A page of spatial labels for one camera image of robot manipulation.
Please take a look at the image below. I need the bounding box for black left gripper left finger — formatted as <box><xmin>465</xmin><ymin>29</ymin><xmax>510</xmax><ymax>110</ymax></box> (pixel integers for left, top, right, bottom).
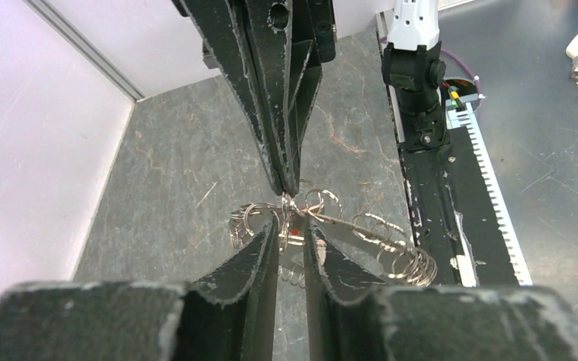
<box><xmin>0</xmin><ymin>217</ymin><xmax>279</xmax><ymax>360</ymax></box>

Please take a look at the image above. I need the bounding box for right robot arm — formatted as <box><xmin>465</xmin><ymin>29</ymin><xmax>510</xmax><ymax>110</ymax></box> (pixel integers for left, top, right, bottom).
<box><xmin>175</xmin><ymin>1</ymin><xmax>448</xmax><ymax>196</ymax></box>

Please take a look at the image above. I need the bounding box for white toothed cable duct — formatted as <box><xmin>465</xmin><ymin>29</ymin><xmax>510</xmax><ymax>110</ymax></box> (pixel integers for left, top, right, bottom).
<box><xmin>447</xmin><ymin>102</ymin><xmax>534</xmax><ymax>286</ymax></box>

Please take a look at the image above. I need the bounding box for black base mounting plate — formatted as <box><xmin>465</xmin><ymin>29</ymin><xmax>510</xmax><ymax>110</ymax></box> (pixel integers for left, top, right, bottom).
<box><xmin>398</xmin><ymin>115</ymin><xmax>519</xmax><ymax>287</ymax></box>

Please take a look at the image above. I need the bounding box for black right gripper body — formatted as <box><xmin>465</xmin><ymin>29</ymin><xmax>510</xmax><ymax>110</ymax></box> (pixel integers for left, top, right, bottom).
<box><xmin>292</xmin><ymin>0</ymin><xmax>336</xmax><ymax>63</ymax></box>

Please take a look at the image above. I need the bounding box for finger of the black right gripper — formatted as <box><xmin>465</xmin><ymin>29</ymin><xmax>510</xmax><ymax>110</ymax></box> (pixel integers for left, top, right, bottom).
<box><xmin>179</xmin><ymin>1</ymin><xmax>283</xmax><ymax>195</ymax></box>
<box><xmin>246</xmin><ymin>1</ymin><xmax>322</xmax><ymax>196</ymax></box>

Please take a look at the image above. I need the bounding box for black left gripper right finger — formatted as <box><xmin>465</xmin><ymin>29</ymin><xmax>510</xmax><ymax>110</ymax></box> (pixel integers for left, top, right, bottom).
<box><xmin>304</xmin><ymin>218</ymin><xmax>578</xmax><ymax>360</ymax></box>

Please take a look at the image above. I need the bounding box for large ring of keyrings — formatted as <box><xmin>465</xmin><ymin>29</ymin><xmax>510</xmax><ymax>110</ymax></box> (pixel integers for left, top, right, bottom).
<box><xmin>229</xmin><ymin>179</ymin><xmax>439</xmax><ymax>290</ymax></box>

